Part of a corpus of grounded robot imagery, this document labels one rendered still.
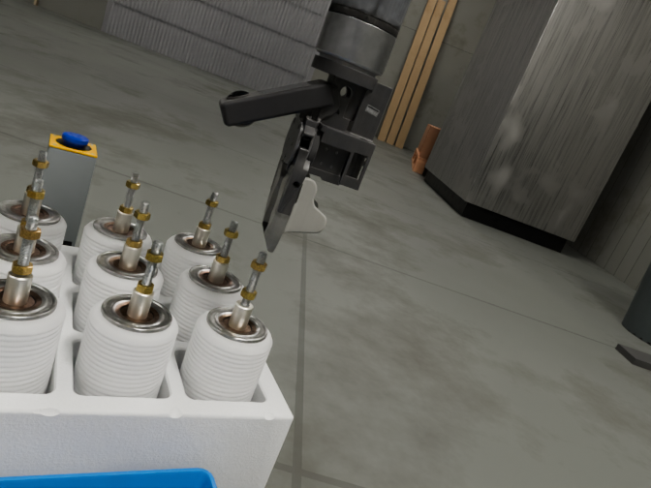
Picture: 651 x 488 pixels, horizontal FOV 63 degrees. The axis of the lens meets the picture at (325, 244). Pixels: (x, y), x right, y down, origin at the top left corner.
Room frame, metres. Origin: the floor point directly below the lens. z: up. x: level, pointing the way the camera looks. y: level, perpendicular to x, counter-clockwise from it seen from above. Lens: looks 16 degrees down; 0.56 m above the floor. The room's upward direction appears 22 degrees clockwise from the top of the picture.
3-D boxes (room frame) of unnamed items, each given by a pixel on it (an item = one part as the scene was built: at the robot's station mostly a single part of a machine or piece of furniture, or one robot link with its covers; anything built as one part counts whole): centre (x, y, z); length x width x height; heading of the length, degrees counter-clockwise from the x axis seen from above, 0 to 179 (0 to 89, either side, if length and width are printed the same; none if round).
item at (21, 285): (0.46, 0.26, 0.26); 0.02 x 0.02 x 0.03
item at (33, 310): (0.46, 0.27, 0.25); 0.08 x 0.08 x 0.01
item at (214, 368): (0.59, 0.06, 0.16); 0.10 x 0.10 x 0.18
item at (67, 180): (0.83, 0.44, 0.16); 0.07 x 0.07 x 0.31; 31
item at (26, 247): (0.46, 0.26, 0.31); 0.01 x 0.01 x 0.08
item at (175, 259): (0.79, 0.18, 0.16); 0.10 x 0.10 x 0.18
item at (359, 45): (0.59, 0.05, 0.59); 0.08 x 0.08 x 0.05
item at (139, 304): (0.52, 0.16, 0.26); 0.02 x 0.02 x 0.03
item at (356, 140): (0.59, 0.04, 0.51); 0.09 x 0.08 x 0.12; 107
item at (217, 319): (0.59, 0.06, 0.25); 0.08 x 0.08 x 0.01
